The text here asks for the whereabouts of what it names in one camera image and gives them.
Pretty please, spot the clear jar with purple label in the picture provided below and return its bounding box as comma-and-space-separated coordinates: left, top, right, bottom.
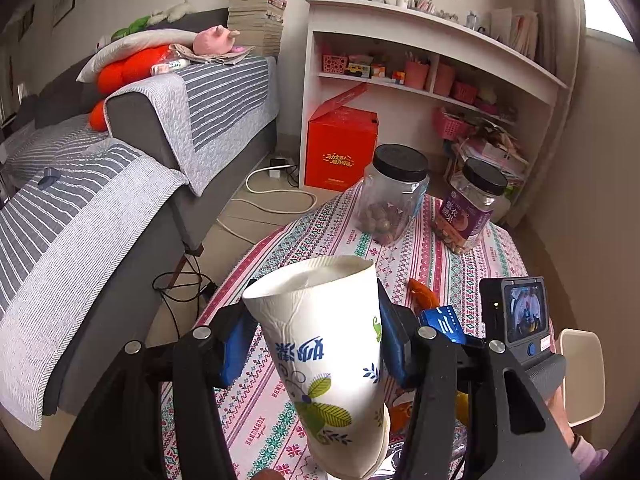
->
432, 157, 509, 255

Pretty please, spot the patterned tablecloth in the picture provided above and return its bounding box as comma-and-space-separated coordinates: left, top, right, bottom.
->
160, 180, 556, 480

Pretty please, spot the white bookshelf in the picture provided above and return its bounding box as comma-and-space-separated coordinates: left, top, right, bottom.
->
299, 0, 571, 221

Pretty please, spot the red cardboard box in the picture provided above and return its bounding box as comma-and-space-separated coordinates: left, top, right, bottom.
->
305, 82, 379, 193

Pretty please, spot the orange plastic wrapper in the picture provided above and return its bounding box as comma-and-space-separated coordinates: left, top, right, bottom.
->
407, 277, 443, 311
387, 395, 416, 436

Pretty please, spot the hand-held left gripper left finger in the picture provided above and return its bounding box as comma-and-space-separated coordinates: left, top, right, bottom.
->
50, 302, 261, 480

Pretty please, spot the grey striped blanket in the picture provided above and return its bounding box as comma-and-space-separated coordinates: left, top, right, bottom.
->
0, 137, 187, 431
107, 55, 280, 198

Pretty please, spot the small pink basket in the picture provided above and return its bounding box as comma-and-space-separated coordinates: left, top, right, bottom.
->
450, 81, 480, 103

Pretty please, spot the white cable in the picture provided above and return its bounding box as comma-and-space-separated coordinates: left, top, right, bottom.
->
215, 165, 318, 241

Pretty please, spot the grey sofa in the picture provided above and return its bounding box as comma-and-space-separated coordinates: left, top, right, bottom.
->
0, 7, 278, 431

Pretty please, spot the white power strip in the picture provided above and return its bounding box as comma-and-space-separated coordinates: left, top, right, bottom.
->
270, 157, 296, 181

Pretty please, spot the white pillow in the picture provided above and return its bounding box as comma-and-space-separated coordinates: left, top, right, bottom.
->
76, 29, 198, 83

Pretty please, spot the white chair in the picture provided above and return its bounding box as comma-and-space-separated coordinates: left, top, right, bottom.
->
559, 329, 607, 428

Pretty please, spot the pink plush toy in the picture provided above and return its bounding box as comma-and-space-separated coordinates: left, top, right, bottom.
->
194, 26, 241, 56

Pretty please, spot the blue and white carton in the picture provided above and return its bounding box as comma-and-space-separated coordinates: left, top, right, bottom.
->
419, 305, 468, 346

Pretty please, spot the white printed paper cup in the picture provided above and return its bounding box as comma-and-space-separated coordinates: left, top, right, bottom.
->
242, 255, 392, 480

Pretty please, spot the pile of papers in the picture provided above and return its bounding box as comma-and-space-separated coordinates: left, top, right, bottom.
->
452, 120, 531, 186

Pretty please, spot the stack of books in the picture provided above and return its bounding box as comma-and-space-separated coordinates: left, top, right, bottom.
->
227, 0, 288, 58

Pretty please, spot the clear jar with blue label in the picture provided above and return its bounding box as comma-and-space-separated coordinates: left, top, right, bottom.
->
356, 144, 431, 247

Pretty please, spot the orange plush toy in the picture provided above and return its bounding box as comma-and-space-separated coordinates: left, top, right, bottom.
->
90, 45, 173, 131

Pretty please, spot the person's right forearm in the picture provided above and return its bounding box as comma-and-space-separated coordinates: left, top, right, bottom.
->
546, 387, 610, 473

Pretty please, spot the black cable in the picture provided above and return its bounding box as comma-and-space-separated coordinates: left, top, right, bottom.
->
152, 255, 218, 341

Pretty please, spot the large pink basket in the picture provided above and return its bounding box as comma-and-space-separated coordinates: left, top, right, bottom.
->
432, 107, 473, 141

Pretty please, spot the pink cup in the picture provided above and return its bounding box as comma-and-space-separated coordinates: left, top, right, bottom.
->
404, 60, 431, 90
432, 62, 457, 97

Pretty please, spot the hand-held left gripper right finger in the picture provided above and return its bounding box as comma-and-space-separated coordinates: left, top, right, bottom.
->
377, 285, 581, 480

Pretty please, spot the green plush toy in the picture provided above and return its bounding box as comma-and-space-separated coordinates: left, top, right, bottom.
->
111, 16, 151, 41

